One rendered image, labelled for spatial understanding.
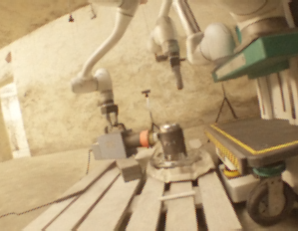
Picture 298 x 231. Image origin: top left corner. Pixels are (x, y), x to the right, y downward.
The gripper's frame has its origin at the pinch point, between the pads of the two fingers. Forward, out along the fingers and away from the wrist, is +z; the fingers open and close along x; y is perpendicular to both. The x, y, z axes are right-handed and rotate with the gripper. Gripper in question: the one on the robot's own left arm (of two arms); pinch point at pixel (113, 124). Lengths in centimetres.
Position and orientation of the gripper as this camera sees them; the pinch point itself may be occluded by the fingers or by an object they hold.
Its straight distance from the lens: 121.6
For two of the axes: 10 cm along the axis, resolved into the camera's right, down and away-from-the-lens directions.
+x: 4.4, -1.6, 8.8
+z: 2.2, 9.7, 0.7
